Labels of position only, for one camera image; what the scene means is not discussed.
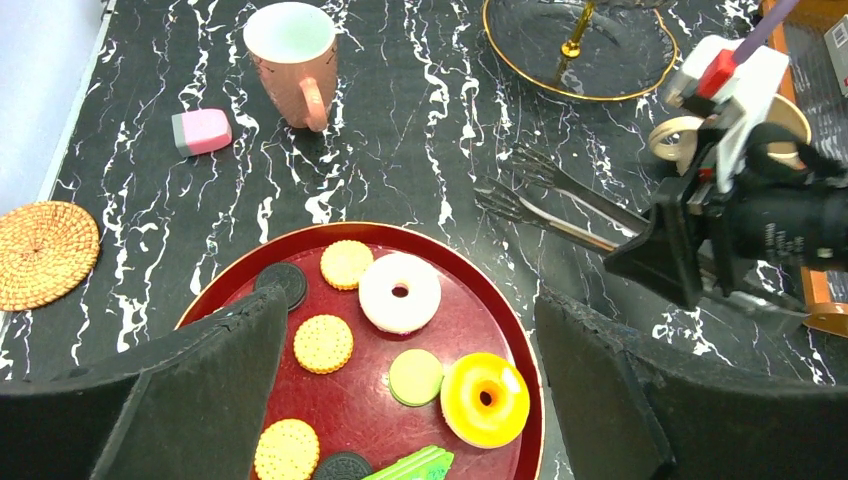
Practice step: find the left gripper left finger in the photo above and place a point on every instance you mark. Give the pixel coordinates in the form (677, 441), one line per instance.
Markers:
(187, 405)

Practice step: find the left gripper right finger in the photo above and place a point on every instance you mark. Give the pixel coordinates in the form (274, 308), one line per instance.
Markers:
(631, 407)

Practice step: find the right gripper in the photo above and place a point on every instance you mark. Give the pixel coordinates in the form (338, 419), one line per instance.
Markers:
(748, 224)

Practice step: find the metal tongs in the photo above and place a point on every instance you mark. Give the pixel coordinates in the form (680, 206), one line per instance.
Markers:
(535, 190)

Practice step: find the orange donut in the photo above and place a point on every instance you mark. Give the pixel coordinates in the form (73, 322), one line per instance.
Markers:
(484, 400)

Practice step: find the green triangular cake slice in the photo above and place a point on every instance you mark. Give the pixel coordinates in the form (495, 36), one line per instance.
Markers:
(429, 463)

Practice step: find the green macaron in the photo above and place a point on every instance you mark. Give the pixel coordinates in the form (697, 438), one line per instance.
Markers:
(415, 377)

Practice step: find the white donut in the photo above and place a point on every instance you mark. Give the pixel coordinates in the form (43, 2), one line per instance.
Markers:
(400, 293)

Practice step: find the yellow biscuit lower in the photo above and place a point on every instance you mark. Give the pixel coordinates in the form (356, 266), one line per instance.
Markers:
(289, 449)

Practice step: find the yellow biscuit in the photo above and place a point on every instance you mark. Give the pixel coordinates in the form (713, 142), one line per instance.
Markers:
(289, 449)
(323, 344)
(343, 263)

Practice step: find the yellow biscuit middle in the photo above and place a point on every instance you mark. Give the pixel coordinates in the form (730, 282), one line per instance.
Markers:
(323, 344)

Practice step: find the black sandwich cookie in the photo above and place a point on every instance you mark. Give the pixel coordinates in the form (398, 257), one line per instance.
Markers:
(343, 466)

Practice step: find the black cookie upper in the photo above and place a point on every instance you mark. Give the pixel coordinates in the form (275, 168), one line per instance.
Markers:
(289, 277)

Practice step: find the three-tier glass cake stand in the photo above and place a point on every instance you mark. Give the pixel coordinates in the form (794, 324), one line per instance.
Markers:
(602, 51)

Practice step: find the orange wooden rack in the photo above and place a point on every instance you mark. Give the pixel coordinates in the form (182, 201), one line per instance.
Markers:
(810, 84)

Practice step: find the yellow biscuit upper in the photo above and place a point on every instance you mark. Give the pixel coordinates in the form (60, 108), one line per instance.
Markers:
(343, 263)

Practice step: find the red round tray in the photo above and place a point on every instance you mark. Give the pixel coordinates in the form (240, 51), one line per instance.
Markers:
(352, 408)

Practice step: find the woven coaster left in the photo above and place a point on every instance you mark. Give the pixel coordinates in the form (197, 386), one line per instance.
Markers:
(47, 249)

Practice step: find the pink grey eraser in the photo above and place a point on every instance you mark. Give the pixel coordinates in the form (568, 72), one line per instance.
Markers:
(201, 131)

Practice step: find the pink mug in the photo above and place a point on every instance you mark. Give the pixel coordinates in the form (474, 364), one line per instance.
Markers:
(294, 49)

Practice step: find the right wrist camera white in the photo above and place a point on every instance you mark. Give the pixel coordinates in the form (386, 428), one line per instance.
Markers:
(741, 104)

